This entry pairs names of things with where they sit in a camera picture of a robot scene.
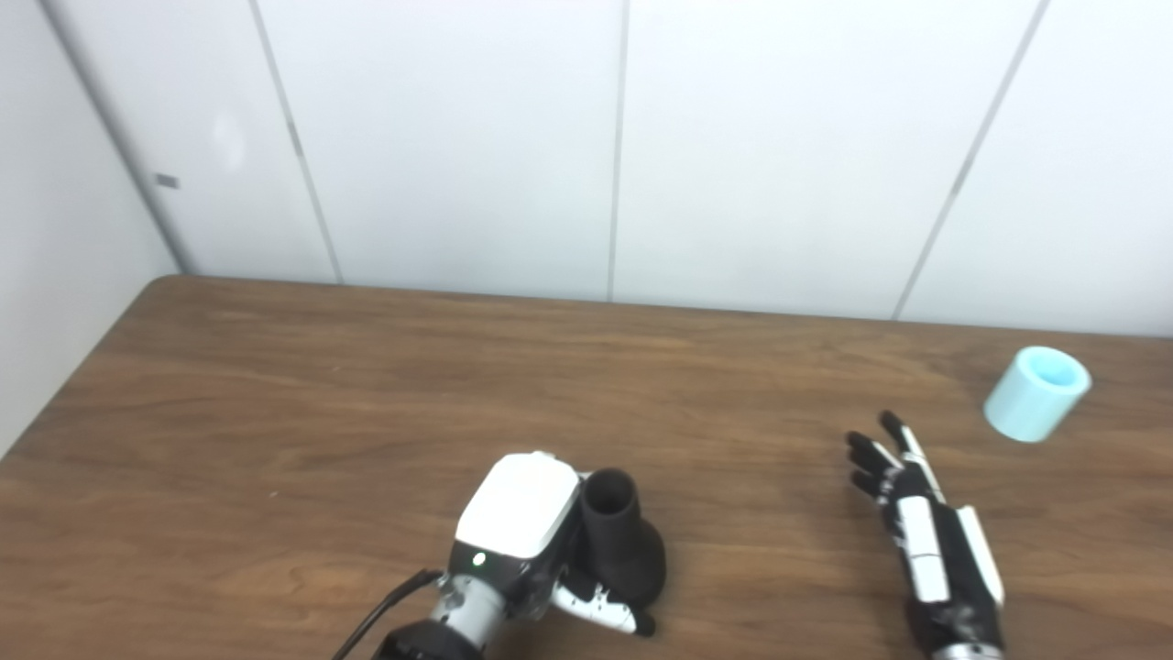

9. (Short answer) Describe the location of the black funnel-shaped nozzle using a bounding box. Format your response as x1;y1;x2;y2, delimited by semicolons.
580;467;668;610

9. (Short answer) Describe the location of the light blue cylinder cup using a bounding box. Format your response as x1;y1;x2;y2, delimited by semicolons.
983;346;1093;444

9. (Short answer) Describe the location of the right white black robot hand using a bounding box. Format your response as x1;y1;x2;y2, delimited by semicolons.
844;410;1007;657

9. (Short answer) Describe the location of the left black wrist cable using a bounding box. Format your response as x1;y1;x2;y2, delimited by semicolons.
331;567;446;660

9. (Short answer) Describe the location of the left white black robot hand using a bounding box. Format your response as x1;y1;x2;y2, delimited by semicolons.
444;450;658;639

